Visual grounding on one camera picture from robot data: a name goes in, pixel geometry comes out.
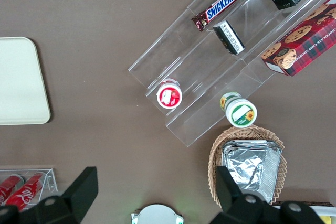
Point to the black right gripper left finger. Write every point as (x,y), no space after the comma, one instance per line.
(76,195)

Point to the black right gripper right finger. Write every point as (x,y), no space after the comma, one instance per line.
(231,203)

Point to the aluminium foil tray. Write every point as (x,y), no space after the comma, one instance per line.
(249,169)

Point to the light wicker basket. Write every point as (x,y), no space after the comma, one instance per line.
(214,161)

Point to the cream plastic tray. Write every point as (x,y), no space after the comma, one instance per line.
(21,82)

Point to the clear acrylic bottle rack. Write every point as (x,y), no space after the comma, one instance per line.
(51,179)

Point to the red cola bottle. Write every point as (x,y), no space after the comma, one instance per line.
(9,184)
(25,191)

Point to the green lid sunflower cup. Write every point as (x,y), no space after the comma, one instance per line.
(240,112)

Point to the yellow snack packet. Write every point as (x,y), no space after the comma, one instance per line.
(329,220)

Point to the red lid yogurt cup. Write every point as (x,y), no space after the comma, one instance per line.
(169,96)

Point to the clear acrylic tiered shelf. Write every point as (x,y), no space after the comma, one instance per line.
(183,58)

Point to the red tartan cookie box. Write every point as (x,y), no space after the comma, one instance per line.
(304,43)

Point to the Snickers chocolate bar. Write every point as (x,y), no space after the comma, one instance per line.
(219,5)

